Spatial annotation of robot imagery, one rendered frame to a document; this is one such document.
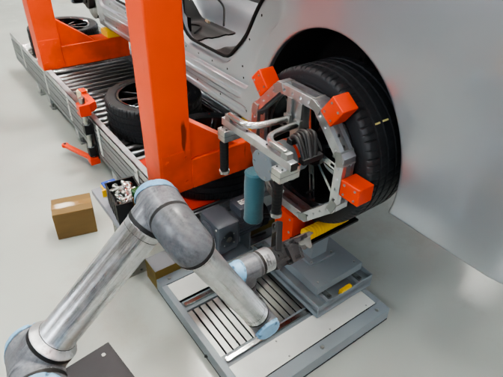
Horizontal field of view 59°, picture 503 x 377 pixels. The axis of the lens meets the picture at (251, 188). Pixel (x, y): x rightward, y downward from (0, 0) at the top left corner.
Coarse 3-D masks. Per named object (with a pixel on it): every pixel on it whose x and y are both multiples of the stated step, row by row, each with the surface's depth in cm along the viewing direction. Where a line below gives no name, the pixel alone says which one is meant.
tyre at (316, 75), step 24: (288, 72) 175; (312, 72) 164; (336, 72) 162; (360, 72) 165; (360, 96) 157; (384, 96) 161; (360, 120) 153; (384, 120) 158; (360, 144) 156; (384, 144) 158; (360, 168) 160; (384, 168) 161; (384, 192) 170; (336, 216) 180
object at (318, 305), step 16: (272, 272) 226; (288, 272) 221; (368, 272) 220; (288, 288) 218; (304, 288) 213; (336, 288) 214; (352, 288) 212; (304, 304) 211; (320, 304) 205; (336, 304) 211
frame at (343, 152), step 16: (288, 80) 169; (272, 96) 174; (304, 96) 159; (320, 96) 158; (256, 112) 187; (320, 112) 155; (336, 128) 157; (336, 144) 154; (336, 160) 156; (352, 160) 156; (336, 176) 159; (288, 192) 196; (336, 192) 162; (288, 208) 191; (304, 208) 190; (320, 208) 173; (336, 208) 165
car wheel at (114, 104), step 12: (120, 84) 319; (132, 84) 322; (108, 96) 301; (120, 96) 311; (132, 96) 327; (192, 96) 304; (108, 108) 296; (120, 108) 287; (132, 108) 287; (192, 108) 299; (108, 120) 310; (120, 120) 291; (132, 120) 286; (120, 132) 298; (132, 132) 292
